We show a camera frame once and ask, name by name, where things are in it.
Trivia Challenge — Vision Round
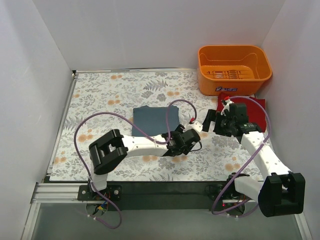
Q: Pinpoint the blue-grey t-shirt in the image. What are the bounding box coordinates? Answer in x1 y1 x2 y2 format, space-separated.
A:
133 105 180 137

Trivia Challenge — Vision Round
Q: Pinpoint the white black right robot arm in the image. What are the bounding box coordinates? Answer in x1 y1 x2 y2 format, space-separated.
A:
203 100 306 217

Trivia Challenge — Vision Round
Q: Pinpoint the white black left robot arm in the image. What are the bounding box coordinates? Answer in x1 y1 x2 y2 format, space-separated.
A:
88 121 203 192

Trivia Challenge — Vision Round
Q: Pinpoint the red folded t-shirt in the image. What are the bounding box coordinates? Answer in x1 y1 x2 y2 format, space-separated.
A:
232 96 267 132

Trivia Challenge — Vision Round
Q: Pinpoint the orange plastic basket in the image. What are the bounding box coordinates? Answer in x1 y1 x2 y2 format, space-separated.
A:
197 45 272 96

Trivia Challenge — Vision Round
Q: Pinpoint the floral patterned table mat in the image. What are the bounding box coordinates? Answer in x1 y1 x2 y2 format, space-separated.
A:
48 71 263 182

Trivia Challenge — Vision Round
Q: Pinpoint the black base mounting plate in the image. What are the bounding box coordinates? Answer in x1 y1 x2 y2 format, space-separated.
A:
77 180 256 213

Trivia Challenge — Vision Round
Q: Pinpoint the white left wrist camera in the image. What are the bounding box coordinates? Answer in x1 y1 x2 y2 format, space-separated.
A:
189 120 203 133

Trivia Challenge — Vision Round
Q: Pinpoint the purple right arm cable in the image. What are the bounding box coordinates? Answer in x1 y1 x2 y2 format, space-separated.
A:
211 96 272 216

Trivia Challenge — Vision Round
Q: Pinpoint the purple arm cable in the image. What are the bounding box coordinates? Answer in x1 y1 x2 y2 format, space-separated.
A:
73 99 203 230
211 96 272 216

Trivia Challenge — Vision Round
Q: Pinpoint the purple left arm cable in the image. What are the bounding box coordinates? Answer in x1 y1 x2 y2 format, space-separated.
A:
73 99 203 230

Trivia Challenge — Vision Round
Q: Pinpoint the aluminium frame rail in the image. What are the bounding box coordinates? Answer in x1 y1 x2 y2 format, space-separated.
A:
22 68 312 240

